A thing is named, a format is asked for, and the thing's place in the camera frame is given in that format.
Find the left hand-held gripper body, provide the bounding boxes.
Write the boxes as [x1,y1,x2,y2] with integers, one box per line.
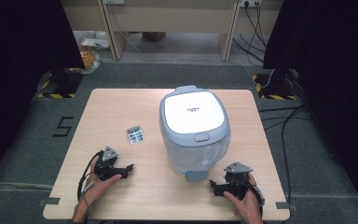
[93,146,129,182]

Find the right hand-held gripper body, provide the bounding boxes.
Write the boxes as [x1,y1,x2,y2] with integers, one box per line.
[223,161,256,201]

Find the silver pill blister pack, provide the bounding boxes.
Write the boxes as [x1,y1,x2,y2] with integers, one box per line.
[126,125,146,145]

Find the grey bin with white lid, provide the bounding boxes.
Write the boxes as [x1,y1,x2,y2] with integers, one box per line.
[158,85,232,183]

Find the person's right hand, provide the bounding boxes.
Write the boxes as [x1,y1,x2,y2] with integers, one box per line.
[223,173,265,224]

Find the person's left hand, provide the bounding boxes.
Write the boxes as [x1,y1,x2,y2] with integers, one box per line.
[81,156,123,203]

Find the grey tape strip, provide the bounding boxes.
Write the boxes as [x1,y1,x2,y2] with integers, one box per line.
[38,197,62,207]
[275,201,297,213]

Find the black stand base striped tape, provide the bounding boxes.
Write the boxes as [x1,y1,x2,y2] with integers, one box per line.
[251,68,298,101]
[36,67,84,100]

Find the clear plastic bag yellow contents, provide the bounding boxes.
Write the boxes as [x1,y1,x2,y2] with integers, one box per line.
[77,44,103,75]

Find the white papers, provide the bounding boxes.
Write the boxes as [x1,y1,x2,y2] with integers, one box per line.
[80,36,110,49]

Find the black curtain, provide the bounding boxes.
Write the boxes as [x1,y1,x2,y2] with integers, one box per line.
[0,0,86,191]
[262,0,358,222]

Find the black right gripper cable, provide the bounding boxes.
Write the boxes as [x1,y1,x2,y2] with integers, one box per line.
[243,182,266,218]

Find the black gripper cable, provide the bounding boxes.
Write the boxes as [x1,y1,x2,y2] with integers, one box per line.
[243,182,266,218]
[76,150,105,202]

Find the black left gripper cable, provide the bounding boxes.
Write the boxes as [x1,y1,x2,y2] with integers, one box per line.
[76,150,105,202]

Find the black floor cable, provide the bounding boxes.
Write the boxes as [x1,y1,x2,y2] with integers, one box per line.
[256,104,312,207]

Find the black power cables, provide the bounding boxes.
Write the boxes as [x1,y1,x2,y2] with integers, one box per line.
[231,2,268,63]

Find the white wall socket with plugs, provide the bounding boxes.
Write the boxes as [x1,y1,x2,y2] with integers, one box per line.
[239,0,263,8]

